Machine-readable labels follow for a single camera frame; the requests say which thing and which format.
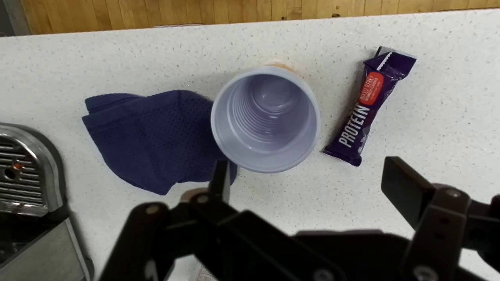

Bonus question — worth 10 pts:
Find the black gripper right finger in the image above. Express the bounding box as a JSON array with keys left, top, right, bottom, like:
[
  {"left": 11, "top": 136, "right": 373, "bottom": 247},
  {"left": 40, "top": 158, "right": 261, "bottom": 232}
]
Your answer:
[{"left": 379, "top": 155, "right": 500, "bottom": 281}]

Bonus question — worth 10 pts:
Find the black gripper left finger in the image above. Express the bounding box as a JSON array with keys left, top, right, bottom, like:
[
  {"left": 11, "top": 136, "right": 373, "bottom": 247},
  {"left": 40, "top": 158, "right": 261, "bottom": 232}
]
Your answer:
[{"left": 98, "top": 160, "right": 272, "bottom": 281}]

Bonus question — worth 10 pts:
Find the magenta plastic cup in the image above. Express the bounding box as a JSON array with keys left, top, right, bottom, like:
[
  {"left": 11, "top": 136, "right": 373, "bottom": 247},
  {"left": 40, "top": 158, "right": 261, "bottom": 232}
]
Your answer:
[{"left": 209, "top": 65, "right": 320, "bottom": 175}]

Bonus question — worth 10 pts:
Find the navy blue cloth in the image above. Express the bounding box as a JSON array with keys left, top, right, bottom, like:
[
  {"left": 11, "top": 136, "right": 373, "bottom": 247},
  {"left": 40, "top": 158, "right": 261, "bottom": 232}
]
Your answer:
[{"left": 81, "top": 90, "right": 239, "bottom": 197}]

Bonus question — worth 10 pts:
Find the silver espresso machine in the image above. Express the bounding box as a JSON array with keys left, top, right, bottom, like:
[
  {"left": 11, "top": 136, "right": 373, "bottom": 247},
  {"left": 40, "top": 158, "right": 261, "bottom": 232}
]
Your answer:
[{"left": 0, "top": 122, "right": 95, "bottom": 281}]

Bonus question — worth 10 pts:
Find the purple protein bar wrapper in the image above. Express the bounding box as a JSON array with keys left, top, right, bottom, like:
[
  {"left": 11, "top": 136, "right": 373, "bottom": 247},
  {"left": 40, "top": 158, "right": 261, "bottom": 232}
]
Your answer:
[{"left": 322, "top": 46, "right": 418, "bottom": 169}]

